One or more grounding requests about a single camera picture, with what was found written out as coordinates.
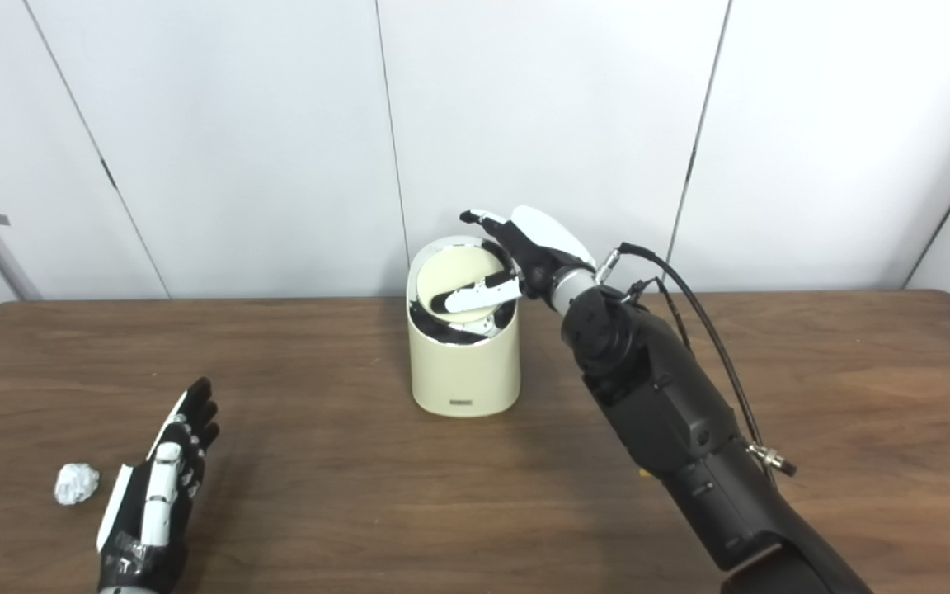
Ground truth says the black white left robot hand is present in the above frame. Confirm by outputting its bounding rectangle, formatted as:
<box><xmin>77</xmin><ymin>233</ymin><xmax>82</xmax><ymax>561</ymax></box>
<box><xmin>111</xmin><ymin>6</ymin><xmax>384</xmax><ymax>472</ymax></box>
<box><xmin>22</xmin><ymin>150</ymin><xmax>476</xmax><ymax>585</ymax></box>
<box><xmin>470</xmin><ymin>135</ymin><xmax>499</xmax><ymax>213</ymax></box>
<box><xmin>96</xmin><ymin>378</ymin><xmax>220</xmax><ymax>594</ymax></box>

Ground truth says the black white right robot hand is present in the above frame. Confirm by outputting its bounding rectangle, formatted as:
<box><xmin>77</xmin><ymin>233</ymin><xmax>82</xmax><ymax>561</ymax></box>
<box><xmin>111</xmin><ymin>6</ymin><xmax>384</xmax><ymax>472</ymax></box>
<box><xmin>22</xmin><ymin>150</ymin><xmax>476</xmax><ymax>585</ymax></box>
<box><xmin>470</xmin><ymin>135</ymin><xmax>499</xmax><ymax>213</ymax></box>
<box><xmin>421</xmin><ymin>205</ymin><xmax>597</xmax><ymax>316</ymax></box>

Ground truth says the white paper ball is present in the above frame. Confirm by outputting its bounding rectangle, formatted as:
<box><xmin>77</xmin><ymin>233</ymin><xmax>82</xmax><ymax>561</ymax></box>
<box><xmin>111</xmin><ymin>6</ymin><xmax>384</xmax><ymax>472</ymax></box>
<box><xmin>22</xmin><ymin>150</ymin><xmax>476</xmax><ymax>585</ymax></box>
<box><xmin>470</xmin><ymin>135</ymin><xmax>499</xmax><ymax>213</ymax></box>
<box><xmin>54</xmin><ymin>463</ymin><xmax>101</xmax><ymax>506</ymax></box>

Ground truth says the cream round bin lid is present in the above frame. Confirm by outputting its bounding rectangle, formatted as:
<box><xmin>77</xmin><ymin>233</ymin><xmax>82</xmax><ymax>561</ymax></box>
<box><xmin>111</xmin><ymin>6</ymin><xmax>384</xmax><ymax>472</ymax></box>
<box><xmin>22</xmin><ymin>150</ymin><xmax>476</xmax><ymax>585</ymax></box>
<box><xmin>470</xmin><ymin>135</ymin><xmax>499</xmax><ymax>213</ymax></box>
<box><xmin>417</xmin><ymin>245</ymin><xmax>514</xmax><ymax>319</ymax></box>

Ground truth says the cream-colored round bin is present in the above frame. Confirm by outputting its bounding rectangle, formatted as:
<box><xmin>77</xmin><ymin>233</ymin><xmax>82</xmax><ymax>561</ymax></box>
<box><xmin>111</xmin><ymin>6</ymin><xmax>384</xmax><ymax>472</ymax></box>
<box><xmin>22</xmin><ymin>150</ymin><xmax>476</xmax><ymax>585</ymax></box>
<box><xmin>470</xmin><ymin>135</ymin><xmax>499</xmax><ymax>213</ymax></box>
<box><xmin>406</xmin><ymin>236</ymin><xmax>522</xmax><ymax>417</ymax></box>

